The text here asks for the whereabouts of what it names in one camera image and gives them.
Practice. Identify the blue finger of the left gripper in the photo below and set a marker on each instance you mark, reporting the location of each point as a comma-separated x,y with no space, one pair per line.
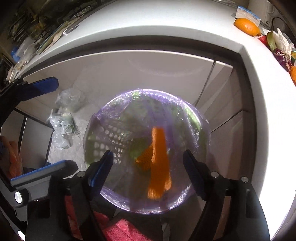
39,88
61,169

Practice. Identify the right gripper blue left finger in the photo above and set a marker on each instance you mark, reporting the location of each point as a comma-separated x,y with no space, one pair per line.
98,171

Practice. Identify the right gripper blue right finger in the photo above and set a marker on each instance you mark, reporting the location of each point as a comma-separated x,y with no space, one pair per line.
198,173

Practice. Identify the orange foam net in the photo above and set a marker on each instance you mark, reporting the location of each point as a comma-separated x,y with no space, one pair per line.
155,159

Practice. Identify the orange mandarin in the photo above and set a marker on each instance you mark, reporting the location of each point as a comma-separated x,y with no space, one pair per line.
293,74
247,27

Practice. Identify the purple onion half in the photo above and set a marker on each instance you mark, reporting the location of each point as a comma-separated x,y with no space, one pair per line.
283,59

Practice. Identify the white tissue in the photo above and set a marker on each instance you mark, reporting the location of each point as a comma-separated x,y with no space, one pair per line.
282,43

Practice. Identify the blue white milk carton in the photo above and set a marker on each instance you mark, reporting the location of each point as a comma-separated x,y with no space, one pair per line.
242,12

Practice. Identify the purple lined trash bin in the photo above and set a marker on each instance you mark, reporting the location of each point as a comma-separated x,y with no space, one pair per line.
125,126

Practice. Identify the plastic bags on floor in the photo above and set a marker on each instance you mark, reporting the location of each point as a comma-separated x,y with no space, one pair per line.
68,101

